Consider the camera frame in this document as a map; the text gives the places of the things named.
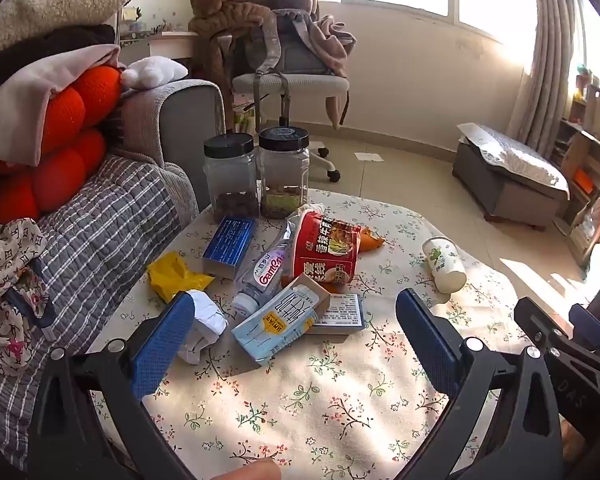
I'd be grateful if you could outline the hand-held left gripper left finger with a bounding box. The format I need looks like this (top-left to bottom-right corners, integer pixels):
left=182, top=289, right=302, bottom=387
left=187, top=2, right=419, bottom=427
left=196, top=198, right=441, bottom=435
left=27, top=291, right=201, bottom=480

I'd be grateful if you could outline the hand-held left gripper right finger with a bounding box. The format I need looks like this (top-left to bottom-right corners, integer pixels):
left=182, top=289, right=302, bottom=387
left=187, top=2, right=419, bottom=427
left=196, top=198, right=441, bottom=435
left=395, top=287, right=566, bottom=480

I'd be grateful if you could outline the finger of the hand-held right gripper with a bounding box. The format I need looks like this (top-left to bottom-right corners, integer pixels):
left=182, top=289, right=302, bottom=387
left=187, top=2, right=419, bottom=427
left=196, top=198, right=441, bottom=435
left=568, top=303, right=600, bottom=361
left=513, top=297, right=573, bottom=356

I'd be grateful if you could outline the yellow wrapper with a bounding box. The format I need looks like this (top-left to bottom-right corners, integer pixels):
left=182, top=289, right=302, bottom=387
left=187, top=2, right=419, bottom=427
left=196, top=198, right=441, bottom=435
left=146, top=251, right=215, bottom=304

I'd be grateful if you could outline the small blue box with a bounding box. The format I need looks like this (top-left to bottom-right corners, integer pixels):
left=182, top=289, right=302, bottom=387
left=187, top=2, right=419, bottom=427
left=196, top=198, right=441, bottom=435
left=310, top=292, right=367, bottom=336

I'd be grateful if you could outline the light blue milk carton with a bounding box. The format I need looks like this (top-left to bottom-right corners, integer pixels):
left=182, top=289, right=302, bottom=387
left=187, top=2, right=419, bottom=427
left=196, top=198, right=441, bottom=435
left=231, top=274, right=332, bottom=365

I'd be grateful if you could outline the tall blue cardboard box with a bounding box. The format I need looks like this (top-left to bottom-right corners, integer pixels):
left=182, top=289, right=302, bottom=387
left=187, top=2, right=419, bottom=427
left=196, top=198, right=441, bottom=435
left=201, top=215, right=257, bottom=280

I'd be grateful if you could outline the clear plastic water bottle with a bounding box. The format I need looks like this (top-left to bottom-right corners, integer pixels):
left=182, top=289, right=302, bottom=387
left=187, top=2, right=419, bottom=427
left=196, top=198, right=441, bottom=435
left=231, top=220, right=301, bottom=317

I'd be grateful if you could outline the red instant noodle cup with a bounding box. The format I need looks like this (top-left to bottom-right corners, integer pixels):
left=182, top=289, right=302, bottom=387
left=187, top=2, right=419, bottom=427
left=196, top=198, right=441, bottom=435
left=292, top=209, right=363, bottom=295

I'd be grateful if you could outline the person's left hand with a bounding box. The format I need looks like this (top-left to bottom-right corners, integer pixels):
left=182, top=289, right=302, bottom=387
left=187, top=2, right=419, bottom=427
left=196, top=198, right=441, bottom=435
left=215, top=458, right=282, bottom=480

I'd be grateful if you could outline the white paper cup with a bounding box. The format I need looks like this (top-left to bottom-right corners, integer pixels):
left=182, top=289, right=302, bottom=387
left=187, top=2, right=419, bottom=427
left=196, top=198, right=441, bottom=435
left=421, top=236, right=467, bottom=295

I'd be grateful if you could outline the long orange peel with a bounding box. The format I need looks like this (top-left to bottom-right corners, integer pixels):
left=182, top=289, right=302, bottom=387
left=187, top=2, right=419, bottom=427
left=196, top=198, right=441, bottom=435
left=357, top=226, right=387, bottom=253

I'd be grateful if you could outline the grey ottoman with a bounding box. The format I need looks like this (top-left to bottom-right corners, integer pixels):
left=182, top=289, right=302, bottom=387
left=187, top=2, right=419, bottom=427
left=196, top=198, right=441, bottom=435
left=452, top=140, right=568, bottom=228

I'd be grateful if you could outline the white quilted cover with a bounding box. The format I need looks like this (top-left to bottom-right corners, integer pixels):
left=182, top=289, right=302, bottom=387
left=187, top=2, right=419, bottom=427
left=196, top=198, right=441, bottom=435
left=456, top=122, right=571, bottom=193

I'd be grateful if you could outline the wooden shelf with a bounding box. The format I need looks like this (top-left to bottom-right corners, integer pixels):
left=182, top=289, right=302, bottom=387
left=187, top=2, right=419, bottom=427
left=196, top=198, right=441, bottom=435
left=552, top=82, right=600, bottom=266

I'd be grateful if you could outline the clear jar with brown contents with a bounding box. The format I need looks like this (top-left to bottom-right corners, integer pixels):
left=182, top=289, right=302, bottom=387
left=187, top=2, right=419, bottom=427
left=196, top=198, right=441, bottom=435
left=203, top=133, right=260, bottom=223

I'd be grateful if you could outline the cream patterned cloth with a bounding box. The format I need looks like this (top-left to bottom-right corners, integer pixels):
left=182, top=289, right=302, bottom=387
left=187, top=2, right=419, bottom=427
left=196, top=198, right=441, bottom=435
left=0, top=217, right=56, bottom=386

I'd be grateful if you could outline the orange bumpy cushion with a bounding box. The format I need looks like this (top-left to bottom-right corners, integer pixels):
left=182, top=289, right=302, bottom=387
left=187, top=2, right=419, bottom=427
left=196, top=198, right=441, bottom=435
left=0, top=65, right=123, bottom=225

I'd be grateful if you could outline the clear jar with green contents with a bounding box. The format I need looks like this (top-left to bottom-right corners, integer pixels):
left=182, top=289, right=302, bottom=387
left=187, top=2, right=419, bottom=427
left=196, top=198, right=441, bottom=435
left=256, top=127, right=311, bottom=220

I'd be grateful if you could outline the grey sofa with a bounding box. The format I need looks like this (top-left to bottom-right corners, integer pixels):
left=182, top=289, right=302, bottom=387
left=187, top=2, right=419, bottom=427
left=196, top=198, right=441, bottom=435
left=97, top=79, right=227, bottom=221

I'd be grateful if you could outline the grey curtain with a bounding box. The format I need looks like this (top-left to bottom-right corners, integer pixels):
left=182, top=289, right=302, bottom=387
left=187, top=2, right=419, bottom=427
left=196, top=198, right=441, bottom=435
left=505, top=0, right=581, bottom=161

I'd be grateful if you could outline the white plush toy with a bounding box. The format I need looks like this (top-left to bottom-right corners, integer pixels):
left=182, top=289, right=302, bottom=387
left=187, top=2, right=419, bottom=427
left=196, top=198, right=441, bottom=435
left=120, top=56, right=190, bottom=91

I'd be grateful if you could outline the pink blanket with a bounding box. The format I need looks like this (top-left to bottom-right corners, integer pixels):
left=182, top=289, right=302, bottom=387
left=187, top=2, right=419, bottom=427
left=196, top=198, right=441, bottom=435
left=0, top=44, right=122, bottom=167

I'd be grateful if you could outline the white desk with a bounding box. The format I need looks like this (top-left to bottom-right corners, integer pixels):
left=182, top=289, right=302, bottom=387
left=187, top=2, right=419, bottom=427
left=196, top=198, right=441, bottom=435
left=115, top=30, right=201, bottom=81

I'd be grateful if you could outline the dark cloth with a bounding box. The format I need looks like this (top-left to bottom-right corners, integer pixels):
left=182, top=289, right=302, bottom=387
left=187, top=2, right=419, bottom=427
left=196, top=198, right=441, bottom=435
left=0, top=25, right=117, bottom=106

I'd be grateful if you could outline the mauve blanket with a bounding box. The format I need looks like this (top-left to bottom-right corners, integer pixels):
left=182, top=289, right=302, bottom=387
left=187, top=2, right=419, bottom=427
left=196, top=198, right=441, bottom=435
left=310, top=12, right=358, bottom=131

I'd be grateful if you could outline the brown fleece blanket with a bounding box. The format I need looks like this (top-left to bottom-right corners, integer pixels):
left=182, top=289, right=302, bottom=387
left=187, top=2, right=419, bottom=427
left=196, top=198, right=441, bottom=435
left=187, top=0, right=321, bottom=43

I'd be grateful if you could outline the cream fluffy pillow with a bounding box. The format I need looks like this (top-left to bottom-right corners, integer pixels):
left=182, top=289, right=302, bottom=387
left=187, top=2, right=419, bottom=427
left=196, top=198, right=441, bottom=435
left=0, top=0, right=137, bottom=61

